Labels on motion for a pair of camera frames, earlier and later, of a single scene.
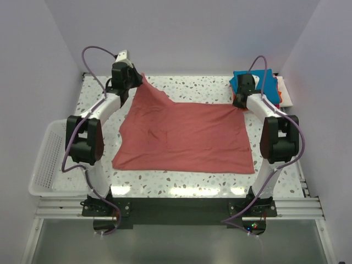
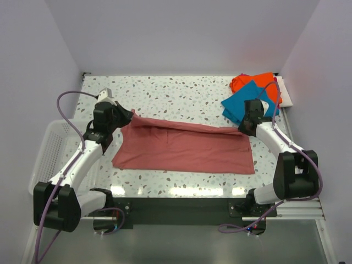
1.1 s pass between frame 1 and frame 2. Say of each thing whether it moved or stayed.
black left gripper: moved
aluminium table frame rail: stayed
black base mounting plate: stayed
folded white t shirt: stayed
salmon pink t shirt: moved
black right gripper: moved
